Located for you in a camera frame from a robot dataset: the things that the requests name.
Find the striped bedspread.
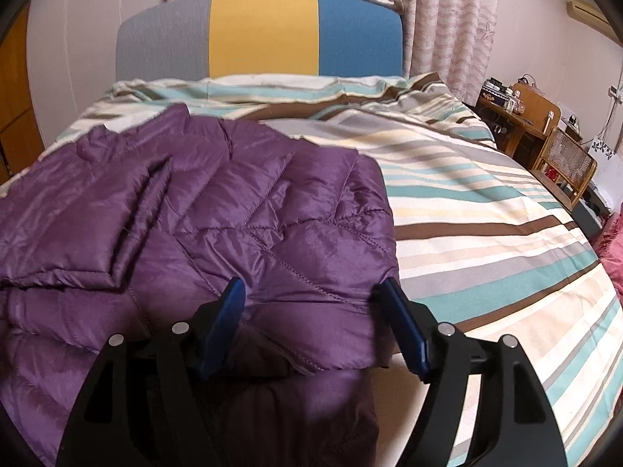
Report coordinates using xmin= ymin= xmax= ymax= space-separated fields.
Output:
xmin=0 ymin=72 xmax=616 ymax=467

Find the wall air conditioner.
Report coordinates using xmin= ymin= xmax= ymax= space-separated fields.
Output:
xmin=566 ymin=0 xmax=611 ymax=37

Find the purple quilted jacket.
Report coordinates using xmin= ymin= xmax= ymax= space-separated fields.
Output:
xmin=0 ymin=102 xmax=402 ymax=467

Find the grey yellow blue headboard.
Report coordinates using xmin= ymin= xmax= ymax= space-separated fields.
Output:
xmin=114 ymin=0 xmax=406 ymax=81

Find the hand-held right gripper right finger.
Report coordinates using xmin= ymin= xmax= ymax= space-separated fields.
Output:
xmin=372 ymin=276 xmax=570 ymax=467

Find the clutter of desk items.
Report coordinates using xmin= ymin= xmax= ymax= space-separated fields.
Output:
xmin=481 ymin=77 xmax=519 ymax=110

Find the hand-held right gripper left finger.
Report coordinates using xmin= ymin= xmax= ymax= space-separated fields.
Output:
xmin=56 ymin=276 xmax=246 ymax=467

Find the wooden bedside shelf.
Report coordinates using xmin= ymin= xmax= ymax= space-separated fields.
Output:
xmin=530 ymin=126 xmax=598 ymax=210

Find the white floral bag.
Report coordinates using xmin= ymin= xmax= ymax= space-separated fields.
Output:
xmin=586 ymin=139 xmax=623 ymax=205

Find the orange wooden wardrobe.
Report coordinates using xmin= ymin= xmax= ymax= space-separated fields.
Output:
xmin=0 ymin=10 xmax=47 ymax=186

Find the wooden desk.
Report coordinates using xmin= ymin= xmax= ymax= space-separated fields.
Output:
xmin=474 ymin=92 xmax=551 ymax=169

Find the pink cloth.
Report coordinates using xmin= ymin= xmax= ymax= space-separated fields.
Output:
xmin=596 ymin=214 xmax=623 ymax=302

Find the pale patterned curtain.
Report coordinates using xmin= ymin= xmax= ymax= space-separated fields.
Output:
xmin=165 ymin=0 xmax=502 ymax=105

